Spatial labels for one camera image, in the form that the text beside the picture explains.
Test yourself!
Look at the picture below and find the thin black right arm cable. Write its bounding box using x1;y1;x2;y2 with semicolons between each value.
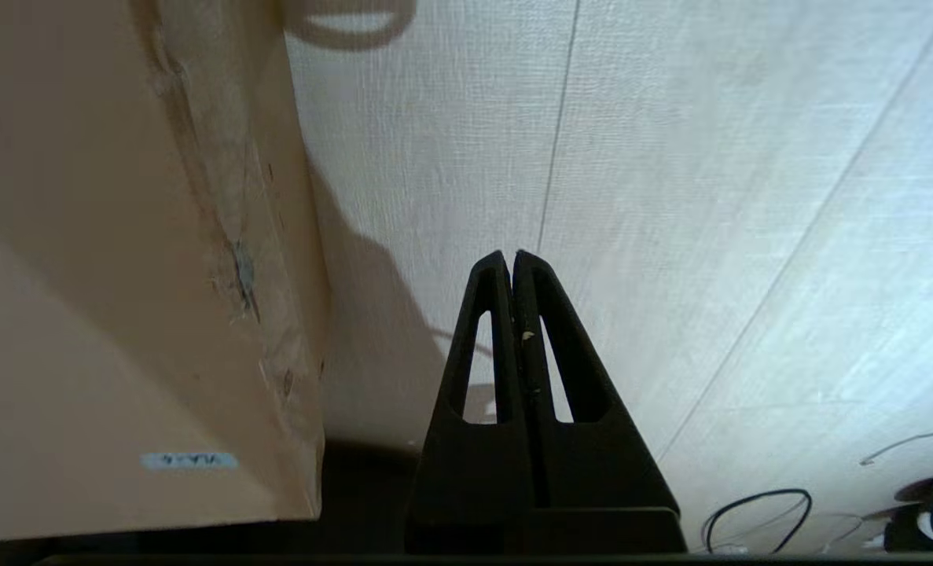
702;428;933;556

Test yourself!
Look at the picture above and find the brown cardboard shoe box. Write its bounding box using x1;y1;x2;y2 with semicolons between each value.
0;0;333;539

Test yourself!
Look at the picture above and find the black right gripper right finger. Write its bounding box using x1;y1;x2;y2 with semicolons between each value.
513;250;688;556

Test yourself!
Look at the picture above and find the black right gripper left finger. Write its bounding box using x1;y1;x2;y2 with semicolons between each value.
404;250;534;556

